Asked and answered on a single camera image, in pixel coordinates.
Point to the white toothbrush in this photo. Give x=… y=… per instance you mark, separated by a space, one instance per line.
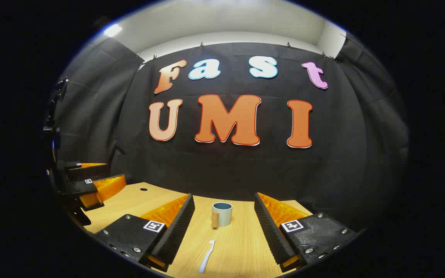
x=207 y=256

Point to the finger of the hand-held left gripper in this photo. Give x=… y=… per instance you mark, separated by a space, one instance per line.
x=85 y=172
x=85 y=187

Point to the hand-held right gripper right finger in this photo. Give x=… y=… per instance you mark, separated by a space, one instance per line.
x=270 y=231

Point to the wooden desktop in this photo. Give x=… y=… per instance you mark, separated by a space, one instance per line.
x=238 y=247

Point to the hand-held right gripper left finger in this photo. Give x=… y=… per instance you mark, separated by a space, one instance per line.
x=176 y=231

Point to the black backdrop cloth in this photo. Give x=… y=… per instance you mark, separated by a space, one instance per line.
x=245 y=170

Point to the ceiling light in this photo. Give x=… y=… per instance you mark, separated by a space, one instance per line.
x=113 y=30

